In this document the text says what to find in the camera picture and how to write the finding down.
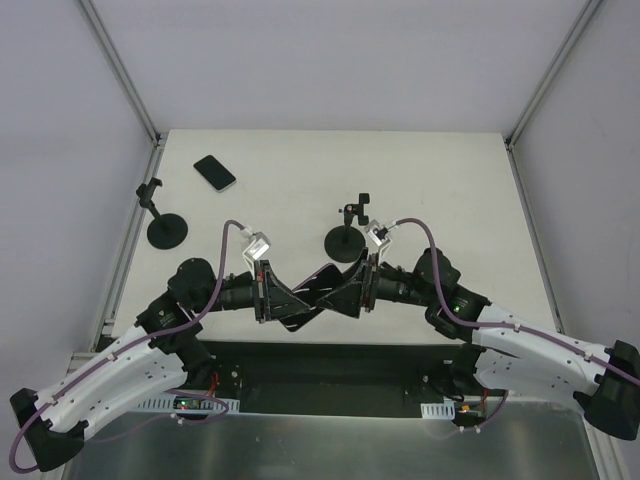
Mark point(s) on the black smartphone silver edge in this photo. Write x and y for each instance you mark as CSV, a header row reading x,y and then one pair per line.
x,y
215,173

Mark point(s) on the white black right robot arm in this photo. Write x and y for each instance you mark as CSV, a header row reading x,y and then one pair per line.
x,y
501,351

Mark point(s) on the aluminium frame post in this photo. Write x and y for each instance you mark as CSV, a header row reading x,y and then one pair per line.
x,y
568,45
109,50

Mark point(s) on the white cable duct right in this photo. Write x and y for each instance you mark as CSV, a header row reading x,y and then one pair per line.
x,y
438,411

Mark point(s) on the white cable duct left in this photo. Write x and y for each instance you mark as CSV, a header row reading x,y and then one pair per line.
x,y
170,403

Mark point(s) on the aluminium frame post left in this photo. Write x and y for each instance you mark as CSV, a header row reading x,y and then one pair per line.
x,y
109,50

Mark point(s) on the aluminium frame post right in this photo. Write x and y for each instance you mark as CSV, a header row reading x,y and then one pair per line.
x,y
568,45

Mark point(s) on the black smartphone purple edge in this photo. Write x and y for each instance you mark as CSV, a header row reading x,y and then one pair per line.
x,y
320,283

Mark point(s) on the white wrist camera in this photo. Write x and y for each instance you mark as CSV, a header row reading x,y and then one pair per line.
x,y
381,236
256,245

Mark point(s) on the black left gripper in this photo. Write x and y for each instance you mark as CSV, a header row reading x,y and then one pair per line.
x,y
262,292

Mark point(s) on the black phone stand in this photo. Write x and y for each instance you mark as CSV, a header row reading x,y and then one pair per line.
x,y
345,243
165,231

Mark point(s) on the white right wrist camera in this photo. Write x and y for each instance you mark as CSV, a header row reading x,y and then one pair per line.
x,y
381,236

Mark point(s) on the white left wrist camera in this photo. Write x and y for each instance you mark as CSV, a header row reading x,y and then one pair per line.
x,y
256,245

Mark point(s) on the white cable duct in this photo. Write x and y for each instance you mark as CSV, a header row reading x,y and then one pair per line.
x,y
438,411
170,403

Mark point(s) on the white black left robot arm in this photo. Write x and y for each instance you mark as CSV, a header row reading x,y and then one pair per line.
x,y
158,353

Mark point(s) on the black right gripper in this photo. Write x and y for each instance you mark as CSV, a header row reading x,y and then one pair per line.
x,y
371,282

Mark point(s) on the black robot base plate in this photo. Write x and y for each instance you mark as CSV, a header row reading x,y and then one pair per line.
x,y
380,381

